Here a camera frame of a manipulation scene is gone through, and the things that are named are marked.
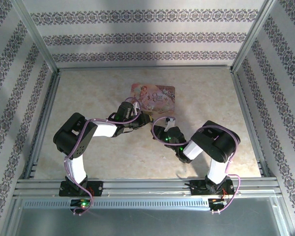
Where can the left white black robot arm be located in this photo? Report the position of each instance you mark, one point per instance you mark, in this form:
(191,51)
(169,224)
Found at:
(75,167)

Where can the right small circuit board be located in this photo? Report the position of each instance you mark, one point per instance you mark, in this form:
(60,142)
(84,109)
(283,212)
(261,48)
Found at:
(217,201)

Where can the pink printed tin box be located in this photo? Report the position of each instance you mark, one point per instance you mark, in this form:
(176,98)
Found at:
(157,98)

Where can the aluminium back rail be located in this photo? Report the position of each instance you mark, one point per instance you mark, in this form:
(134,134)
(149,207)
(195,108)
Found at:
(145,68)

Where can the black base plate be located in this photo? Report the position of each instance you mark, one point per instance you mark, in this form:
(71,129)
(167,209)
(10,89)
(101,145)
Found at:
(98,188)
(196,188)

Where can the aluminium frame post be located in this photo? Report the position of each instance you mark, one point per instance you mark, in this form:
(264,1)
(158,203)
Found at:
(37,37)
(252,37)

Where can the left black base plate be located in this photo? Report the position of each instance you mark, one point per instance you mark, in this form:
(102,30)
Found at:
(98,188)

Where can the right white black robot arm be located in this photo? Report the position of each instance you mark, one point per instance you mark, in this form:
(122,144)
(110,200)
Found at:
(218,169)

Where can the left green-lit circuit board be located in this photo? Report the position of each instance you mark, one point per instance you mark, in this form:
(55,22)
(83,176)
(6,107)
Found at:
(82,203)

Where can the grey metal sheet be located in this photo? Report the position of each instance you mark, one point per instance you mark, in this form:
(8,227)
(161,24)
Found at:
(147,221)

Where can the aluminium mounting rail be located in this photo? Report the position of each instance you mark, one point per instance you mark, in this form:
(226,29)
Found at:
(147,186)

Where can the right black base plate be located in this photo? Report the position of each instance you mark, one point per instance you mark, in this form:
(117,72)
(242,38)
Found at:
(196,188)

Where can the aluminium side rail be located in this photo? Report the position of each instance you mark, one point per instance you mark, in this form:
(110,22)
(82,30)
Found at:
(248,123)
(45,123)

